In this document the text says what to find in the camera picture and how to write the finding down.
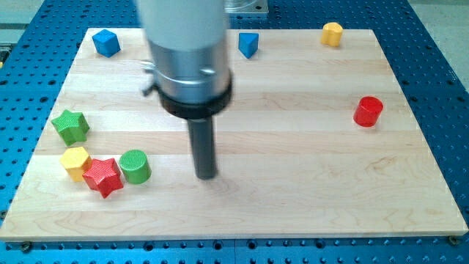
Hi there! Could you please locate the light wooden board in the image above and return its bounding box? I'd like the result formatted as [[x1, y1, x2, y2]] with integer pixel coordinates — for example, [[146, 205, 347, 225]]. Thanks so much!
[[1, 29, 468, 241]]

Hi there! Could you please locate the blue perforated metal base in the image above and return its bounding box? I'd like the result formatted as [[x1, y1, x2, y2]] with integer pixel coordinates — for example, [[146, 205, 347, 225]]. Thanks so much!
[[1, 1, 468, 263]]

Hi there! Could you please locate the blue triangular prism block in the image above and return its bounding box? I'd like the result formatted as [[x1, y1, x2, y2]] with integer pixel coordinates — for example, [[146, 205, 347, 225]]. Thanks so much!
[[238, 32, 259, 59]]

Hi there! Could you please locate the blue cube block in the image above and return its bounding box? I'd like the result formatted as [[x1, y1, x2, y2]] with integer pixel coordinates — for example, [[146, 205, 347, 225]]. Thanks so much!
[[92, 29, 121, 58]]

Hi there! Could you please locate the yellow heart block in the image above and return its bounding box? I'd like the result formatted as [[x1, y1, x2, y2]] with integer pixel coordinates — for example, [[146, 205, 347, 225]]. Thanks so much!
[[320, 22, 343, 47]]

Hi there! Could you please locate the clear acrylic mount plate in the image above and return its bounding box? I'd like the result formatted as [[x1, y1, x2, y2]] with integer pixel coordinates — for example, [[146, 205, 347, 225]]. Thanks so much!
[[224, 0, 269, 14]]

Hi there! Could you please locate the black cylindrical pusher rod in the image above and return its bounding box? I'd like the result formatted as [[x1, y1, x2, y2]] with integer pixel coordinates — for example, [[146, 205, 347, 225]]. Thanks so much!
[[188, 117, 218, 180]]

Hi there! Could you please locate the green star block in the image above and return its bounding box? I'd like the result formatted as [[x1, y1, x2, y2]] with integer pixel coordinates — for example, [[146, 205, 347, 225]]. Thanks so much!
[[51, 109, 89, 146]]

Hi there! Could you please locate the red cylinder block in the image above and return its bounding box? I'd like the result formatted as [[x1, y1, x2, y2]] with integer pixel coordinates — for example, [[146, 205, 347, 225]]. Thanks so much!
[[353, 96, 384, 128]]

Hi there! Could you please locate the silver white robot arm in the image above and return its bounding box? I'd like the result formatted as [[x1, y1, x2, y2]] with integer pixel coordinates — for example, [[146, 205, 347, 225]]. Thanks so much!
[[136, 0, 232, 180]]

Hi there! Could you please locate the red star block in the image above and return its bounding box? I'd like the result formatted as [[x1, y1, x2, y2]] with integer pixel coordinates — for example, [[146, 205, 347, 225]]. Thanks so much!
[[83, 158, 124, 199]]

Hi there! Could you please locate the yellow hexagon block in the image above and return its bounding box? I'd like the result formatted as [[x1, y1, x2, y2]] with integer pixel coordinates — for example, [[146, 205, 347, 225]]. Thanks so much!
[[59, 147, 92, 182]]

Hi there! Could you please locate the green cylinder block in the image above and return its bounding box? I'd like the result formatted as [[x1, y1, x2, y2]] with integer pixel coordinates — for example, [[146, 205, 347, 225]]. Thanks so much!
[[119, 150, 152, 185]]

